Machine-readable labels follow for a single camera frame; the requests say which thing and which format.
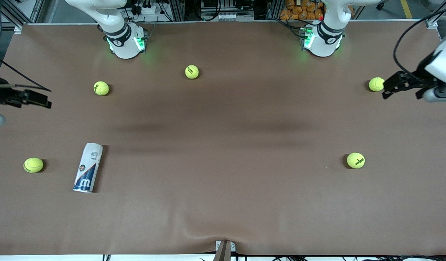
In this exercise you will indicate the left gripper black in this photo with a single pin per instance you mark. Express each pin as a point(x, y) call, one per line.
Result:
point(421, 75)

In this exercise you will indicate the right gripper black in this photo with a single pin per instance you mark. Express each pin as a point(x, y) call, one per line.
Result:
point(0, 95)

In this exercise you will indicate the white blue tennis ball can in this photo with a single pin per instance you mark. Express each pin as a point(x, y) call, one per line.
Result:
point(88, 168)

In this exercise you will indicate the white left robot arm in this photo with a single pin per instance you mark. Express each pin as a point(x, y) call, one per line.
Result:
point(324, 45)

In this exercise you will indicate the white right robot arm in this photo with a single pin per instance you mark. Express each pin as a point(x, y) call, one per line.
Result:
point(125, 47)

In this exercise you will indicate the yellow tennis ball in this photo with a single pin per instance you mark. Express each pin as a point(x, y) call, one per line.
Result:
point(192, 71)
point(101, 88)
point(376, 84)
point(355, 160)
point(33, 165)

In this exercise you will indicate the black chair caster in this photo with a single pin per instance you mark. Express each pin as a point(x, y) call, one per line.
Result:
point(382, 4)

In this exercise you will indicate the bag of orange items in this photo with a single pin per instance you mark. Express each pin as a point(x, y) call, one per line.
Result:
point(302, 11)

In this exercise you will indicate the long white power strip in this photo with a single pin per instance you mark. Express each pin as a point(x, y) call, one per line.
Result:
point(226, 16)

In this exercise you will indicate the black equipment box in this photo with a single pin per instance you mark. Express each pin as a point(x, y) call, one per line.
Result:
point(215, 4)

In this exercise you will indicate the brown table mat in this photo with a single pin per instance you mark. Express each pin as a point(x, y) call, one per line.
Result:
point(222, 203)

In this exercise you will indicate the metal table corner bracket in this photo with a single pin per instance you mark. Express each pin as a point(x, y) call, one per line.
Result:
point(18, 29)
point(432, 24)

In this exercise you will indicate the aluminium frame strut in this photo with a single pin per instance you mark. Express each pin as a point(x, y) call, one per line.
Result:
point(19, 12)
point(440, 13)

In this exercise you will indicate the aluminium frame post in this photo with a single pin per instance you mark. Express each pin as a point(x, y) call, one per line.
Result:
point(273, 9)
point(177, 10)

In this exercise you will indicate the grey metal mount bracket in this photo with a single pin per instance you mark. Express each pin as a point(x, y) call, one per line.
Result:
point(224, 250)

